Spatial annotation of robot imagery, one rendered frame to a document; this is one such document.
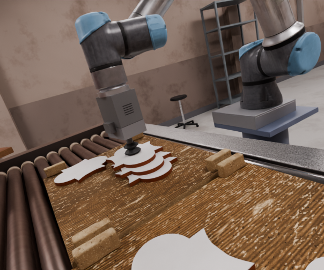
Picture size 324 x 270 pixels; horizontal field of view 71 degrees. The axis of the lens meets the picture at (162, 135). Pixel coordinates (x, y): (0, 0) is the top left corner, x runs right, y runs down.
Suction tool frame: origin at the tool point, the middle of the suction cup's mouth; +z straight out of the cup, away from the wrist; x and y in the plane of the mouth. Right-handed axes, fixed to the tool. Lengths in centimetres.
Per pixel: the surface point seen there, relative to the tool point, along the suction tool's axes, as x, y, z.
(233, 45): 401, -232, -16
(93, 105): 111, -305, 17
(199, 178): 1.7, 20.2, 3.5
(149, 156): 0.5, 6.6, 0.5
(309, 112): 62, 18, 10
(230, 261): -10.8, 35.8, 2.5
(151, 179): -4.0, 11.9, 2.8
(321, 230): -0.5, 40.9, 3.5
